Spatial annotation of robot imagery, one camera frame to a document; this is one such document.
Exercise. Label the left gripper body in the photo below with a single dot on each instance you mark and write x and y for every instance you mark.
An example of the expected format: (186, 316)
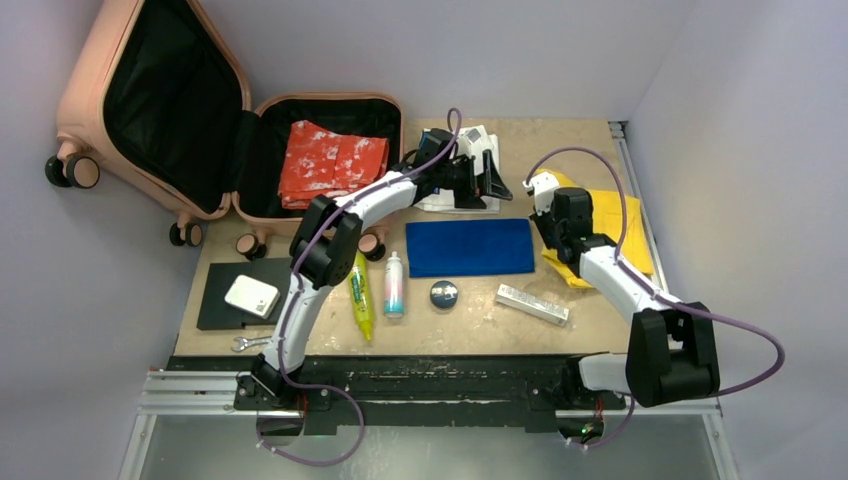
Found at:
(460, 178)

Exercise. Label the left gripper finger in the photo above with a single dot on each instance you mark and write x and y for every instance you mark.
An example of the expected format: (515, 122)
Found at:
(491, 183)
(472, 200)

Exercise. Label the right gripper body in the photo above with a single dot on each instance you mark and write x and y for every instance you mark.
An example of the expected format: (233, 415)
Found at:
(550, 229)

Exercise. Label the yellow cloth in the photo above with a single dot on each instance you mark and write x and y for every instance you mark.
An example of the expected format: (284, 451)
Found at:
(607, 219)

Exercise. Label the red white patterned cloth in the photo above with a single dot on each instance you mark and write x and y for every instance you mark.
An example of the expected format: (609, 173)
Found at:
(318, 161)

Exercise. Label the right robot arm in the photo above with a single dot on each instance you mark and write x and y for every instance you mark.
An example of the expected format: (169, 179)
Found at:
(671, 354)

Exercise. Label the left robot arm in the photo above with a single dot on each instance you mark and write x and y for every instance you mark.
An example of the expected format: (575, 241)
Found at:
(325, 245)

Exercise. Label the blue folded cloth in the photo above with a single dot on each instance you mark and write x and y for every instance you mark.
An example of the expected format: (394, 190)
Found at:
(461, 248)

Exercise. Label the silver toothpaste box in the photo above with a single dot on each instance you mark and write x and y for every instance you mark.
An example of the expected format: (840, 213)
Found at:
(532, 305)

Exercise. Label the dark round tin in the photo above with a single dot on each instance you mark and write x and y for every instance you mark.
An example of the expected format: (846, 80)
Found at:
(444, 294)

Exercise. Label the white teal spray bottle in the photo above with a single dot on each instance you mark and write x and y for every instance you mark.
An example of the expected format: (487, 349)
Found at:
(393, 287)

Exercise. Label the yellow green tube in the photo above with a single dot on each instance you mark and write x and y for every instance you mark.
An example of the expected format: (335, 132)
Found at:
(360, 295)

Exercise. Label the white square device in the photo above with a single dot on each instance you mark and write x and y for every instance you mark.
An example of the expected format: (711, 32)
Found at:
(252, 296)

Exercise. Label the black flat notebook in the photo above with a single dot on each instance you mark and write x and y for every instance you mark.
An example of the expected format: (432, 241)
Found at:
(216, 314)

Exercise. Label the silver wrench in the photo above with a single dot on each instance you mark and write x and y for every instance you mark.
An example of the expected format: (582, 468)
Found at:
(241, 343)

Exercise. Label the pink open suitcase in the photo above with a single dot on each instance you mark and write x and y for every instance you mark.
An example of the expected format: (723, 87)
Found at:
(158, 99)

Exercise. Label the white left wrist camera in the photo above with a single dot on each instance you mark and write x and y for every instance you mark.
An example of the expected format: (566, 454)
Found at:
(473, 141)

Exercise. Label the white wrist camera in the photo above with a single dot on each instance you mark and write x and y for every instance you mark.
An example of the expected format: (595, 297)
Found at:
(473, 141)
(542, 188)

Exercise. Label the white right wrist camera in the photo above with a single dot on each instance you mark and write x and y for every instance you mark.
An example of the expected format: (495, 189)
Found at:
(542, 188)

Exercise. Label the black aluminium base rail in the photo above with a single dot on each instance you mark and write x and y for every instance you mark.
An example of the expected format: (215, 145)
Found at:
(529, 392)

